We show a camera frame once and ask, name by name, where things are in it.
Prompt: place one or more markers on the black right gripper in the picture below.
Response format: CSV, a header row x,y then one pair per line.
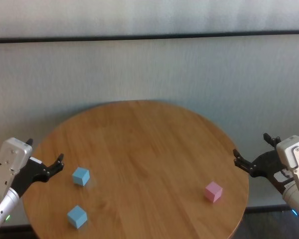
x,y
266,161

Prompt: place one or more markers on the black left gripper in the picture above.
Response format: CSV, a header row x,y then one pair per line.
x,y
27,174

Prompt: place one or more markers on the light blue wooden cube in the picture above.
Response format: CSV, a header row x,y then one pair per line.
x,y
76,217
80,176

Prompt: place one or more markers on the pink wooden cube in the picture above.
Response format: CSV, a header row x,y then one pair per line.
x,y
213,191

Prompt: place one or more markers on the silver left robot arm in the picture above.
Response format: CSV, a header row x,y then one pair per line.
x,y
2,209

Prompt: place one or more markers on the black wall rail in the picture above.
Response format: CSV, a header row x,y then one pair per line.
x,y
149,36

